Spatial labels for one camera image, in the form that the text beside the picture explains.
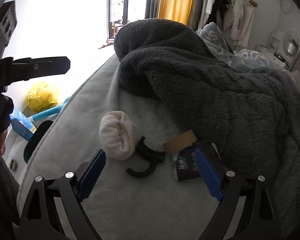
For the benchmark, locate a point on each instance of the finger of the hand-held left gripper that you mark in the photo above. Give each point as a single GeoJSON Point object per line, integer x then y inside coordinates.
{"type": "Point", "coordinates": [40, 66]}

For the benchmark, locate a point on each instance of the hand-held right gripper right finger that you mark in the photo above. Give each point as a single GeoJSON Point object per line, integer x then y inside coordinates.
{"type": "Point", "coordinates": [208, 177]}

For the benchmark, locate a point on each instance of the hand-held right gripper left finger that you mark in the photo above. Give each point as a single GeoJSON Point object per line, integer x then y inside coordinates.
{"type": "Point", "coordinates": [91, 175]}

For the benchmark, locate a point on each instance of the dark printed packet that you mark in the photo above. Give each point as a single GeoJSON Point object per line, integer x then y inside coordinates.
{"type": "Point", "coordinates": [187, 167]}

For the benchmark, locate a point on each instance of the small black box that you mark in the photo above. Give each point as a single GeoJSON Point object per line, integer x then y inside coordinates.
{"type": "Point", "coordinates": [213, 148]}

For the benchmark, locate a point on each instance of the white sock ball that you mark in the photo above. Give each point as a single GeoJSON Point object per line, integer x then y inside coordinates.
{"type": "Point", "coordinates": [117, 137]}

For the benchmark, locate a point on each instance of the person's left forearm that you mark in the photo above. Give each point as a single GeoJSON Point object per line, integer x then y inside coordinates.
{"type": "Point", "coordinates": [2, 192]}

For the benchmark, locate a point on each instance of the yellow plastic bag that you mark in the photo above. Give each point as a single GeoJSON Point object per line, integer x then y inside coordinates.
{"type": "Point", "coordinates": [41, 96]}

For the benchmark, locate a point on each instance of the bed with light grey cover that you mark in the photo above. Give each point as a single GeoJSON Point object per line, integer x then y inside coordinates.
{"type": "Point", "coordinates": [140, 210]}

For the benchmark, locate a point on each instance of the blue printed box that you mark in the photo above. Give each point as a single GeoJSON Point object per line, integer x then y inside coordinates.
{"type": "Point", "coordinates": [22, 125]}

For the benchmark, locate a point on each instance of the small wooden item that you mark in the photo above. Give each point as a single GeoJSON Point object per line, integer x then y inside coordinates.
{"type": "Point", "coordinates": [105, 45]}

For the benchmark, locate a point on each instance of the small speckled item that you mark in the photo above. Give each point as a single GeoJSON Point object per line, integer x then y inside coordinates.
{"type": "Point", "coordinates": [13, 165]}

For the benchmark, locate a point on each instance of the dark grey fleece blanket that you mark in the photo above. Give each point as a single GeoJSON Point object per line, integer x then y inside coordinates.
{"type": "Point", "coordinates": [215, 92]}

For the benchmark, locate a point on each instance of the black framed sliding glass door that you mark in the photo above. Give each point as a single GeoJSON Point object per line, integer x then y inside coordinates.
{"type": "Point", "coordinates": [126, 5]}

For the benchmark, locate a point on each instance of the grey pillow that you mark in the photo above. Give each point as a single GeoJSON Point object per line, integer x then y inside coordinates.
{"type": "Point", "coordinates": [298, 82]}

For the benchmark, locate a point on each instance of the blue cloud patterned duvet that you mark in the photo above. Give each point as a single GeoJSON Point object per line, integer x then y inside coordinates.
{"type": "Point", "coordinates": [215, 42]}

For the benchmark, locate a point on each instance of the white dresser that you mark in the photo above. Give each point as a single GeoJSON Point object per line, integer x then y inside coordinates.
{"type": "Point", "coordinates": [262, 50]}

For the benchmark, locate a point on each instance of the beige padded headboard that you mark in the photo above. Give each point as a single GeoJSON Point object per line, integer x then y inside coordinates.
{"type": "Point", "coordinates": [298, 62]}

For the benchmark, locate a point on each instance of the yellow curtain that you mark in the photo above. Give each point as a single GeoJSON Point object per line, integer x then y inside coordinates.
{"type": "Point", "coordinates": [175, 0]}

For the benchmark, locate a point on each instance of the white shelf organizer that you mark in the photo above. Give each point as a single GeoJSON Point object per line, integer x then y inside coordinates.
{"type": "Point", "coordinates": [275, 38]}

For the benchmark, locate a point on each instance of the white table lamp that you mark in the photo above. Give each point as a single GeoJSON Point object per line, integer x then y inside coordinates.
{"type": "Point", "coordinates": [291, 47]}

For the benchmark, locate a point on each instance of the pink hanging garment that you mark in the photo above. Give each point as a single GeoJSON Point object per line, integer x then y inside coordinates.
{"type": "Point", "coordinates": [246, 25]}

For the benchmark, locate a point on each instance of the round white mirror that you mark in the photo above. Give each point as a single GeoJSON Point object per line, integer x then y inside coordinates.
{"type": "Point", "coordinates": [287, 36]}

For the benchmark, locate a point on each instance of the grey hanging coat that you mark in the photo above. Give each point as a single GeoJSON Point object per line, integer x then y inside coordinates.
{"type": "Point", "coordinates": [198, 10]}

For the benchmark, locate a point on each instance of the white hanging jacket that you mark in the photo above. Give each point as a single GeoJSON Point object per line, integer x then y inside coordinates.
{"type": "Point", "coordinates": [236, 7]}

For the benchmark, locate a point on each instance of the white hanging shirt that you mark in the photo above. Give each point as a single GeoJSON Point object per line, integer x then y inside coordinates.
{"type": "Point", "coordinates": [210, 2]}

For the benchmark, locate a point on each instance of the wooden clothes hanger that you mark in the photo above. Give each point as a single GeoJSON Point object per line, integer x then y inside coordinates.
{"type": "Point", "coordinates": [253, 3]}

